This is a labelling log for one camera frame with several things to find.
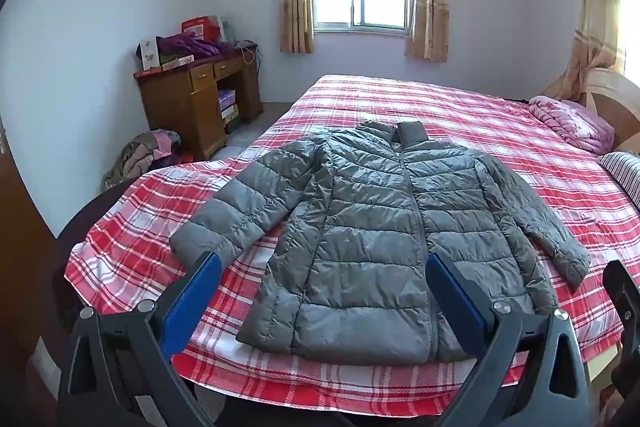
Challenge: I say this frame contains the brown wooden door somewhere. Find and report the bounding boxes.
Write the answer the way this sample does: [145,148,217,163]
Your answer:
[0,117,58,358]

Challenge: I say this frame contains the purple clothes pile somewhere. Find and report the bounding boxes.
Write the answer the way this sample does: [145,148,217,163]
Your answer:
[156,33,236,64]

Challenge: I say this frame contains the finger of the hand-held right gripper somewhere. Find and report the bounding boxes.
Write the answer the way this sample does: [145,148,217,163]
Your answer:
[602,259,640,348]

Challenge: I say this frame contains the grey puffer jacket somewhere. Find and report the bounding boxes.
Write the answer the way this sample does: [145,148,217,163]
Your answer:
[169,119,592,364]

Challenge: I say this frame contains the white upright box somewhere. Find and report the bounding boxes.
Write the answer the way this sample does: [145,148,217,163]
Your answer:
[139,37,161,72]

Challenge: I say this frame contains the pink folded quilt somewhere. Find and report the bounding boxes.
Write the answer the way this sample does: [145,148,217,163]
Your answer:
[529,96,616,155]

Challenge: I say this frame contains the brown wooden desk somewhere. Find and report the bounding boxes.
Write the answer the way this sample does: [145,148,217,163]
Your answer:
[132,42,264,160]

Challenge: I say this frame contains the bed with red plaid sheet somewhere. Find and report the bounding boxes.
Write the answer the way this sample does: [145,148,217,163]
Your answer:
[65,74,640,415]

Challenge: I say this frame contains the stacked boxes under desk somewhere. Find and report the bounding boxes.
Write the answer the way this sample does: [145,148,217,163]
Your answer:
[217,89,240,124]

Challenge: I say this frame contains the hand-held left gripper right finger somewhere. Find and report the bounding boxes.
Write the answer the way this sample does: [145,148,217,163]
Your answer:
[426,251,592,427]

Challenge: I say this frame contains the cream wooden headboard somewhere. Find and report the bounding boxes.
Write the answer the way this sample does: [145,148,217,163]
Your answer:
[582,67,640,152]

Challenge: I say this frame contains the red cardboard box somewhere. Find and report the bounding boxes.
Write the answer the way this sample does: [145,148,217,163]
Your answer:
[181,16,222,42]

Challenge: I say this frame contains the white cable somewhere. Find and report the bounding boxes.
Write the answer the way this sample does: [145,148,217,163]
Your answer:
[235,41,261,68]

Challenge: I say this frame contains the striped pillow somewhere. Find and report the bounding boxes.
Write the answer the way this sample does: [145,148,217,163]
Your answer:
[597,151,640,210]

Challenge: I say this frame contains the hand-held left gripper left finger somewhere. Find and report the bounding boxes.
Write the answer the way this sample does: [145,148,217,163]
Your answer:
[57,251,223,427]

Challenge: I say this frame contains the heap of mixed clothes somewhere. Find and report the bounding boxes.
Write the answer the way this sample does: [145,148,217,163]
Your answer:
[102,129,183,192]

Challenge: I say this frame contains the flat pink white box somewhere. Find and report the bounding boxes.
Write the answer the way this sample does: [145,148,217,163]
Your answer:
[142,56,196,74]

